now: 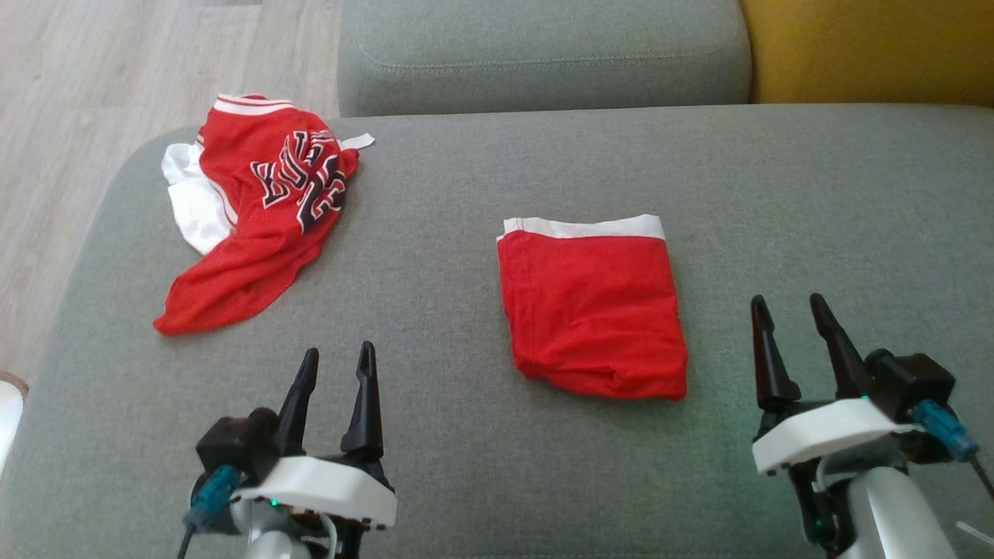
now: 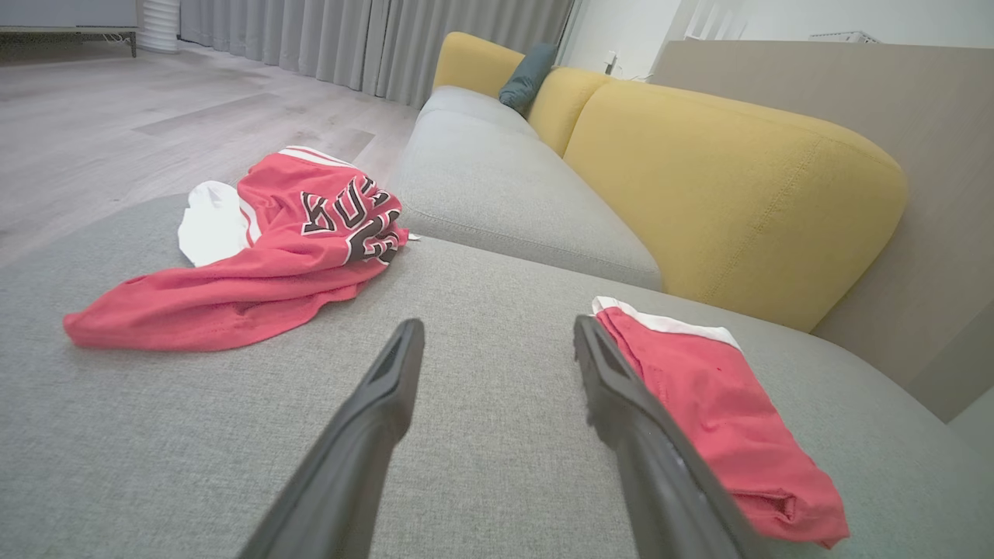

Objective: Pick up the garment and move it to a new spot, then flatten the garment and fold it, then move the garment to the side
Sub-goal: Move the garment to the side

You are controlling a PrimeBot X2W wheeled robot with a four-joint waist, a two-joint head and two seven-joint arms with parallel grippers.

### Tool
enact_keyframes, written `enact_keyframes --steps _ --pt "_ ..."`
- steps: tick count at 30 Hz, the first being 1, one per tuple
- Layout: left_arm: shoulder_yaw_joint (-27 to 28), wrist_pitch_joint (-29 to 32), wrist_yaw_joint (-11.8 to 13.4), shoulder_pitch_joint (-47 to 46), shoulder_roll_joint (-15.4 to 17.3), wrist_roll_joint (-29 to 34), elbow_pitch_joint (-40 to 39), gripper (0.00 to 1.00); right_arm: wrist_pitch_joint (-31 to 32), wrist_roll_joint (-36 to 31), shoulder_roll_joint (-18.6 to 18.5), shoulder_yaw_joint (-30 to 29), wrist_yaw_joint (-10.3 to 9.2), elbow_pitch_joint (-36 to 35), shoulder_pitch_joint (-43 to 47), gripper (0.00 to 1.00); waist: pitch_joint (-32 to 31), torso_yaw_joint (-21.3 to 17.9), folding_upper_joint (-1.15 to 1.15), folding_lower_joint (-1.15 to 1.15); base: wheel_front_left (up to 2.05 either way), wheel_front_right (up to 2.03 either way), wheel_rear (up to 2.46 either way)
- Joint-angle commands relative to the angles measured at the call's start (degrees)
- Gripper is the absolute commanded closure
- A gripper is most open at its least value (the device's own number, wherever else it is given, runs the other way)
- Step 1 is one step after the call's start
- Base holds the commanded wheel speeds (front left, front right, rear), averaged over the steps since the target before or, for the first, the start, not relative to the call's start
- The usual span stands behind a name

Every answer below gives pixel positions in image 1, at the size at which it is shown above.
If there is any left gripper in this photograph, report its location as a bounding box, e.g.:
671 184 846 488
231 341 398 559

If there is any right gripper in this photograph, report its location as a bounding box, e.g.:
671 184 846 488
750 293 921 548

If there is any red basketball jersey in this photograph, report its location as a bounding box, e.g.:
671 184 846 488
153 94 376 337

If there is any wide yellow sofa backrest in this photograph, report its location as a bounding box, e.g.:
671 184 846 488
742 0 994 107

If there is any white round floor object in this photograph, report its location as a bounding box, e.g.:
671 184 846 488
0 373 30 474

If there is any large grey sofa seat cushion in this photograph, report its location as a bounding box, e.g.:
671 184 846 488
338 0 752 117

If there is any left black cable teal plug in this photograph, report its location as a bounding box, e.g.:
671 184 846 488
177 464 242 559

